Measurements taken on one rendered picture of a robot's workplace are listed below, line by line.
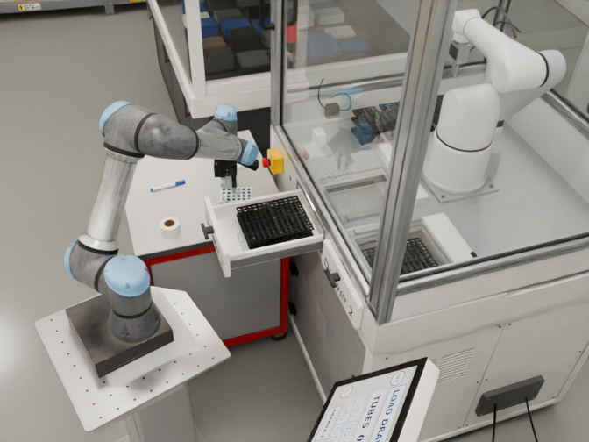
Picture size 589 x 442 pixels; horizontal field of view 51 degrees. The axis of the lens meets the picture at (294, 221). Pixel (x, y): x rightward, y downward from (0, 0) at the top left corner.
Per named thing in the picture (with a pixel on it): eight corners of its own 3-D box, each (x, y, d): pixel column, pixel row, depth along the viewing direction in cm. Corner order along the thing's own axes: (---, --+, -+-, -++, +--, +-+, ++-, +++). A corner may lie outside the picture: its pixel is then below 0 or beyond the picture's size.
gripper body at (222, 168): (215, 166, 231) (213, 139, 223) (238, 166, 232) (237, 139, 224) (214, 179, 226) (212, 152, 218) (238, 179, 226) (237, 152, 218)
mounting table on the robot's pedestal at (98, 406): (95, 453, 175) (86, 432, 167) (42, 345, 202) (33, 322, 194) (233, 376, 195) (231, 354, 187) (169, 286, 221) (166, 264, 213)
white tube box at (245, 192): (219, 209, 234) (219, 202, 231) (220, 195, 240) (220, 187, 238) (252, 209, 235) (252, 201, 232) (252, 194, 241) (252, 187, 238)
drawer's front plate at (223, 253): (225, 278, 201) (223, 254, 194) (205, 219, 221) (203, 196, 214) (230, 277, 202) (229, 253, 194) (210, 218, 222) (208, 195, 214)
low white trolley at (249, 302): (160, 379, 267) (135, 255, 215) (139, 275, 310) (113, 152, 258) (289, 345, 282) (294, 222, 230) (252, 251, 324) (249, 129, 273)
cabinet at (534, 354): (349, 482, 236) (372, 360, 182) (270, 286, 307) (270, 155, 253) (559, 413, 260) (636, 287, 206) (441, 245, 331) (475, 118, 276)
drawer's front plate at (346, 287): (354, 330, 188) (358, 306, 180) (321, 262, 207) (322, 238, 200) (360, 328, 188) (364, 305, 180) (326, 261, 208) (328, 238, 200)
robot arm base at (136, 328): (124, 351, 179) (120, 329, 172) (99, 318, 187) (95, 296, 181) (170, 325, 187) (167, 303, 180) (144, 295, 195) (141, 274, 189)
